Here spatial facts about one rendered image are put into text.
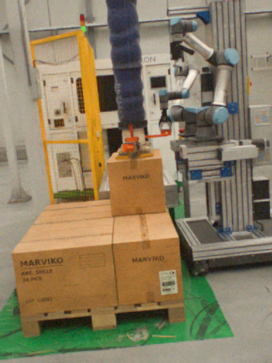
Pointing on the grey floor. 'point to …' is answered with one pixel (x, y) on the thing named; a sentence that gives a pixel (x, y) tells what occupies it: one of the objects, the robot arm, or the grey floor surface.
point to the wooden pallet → (101, 315)
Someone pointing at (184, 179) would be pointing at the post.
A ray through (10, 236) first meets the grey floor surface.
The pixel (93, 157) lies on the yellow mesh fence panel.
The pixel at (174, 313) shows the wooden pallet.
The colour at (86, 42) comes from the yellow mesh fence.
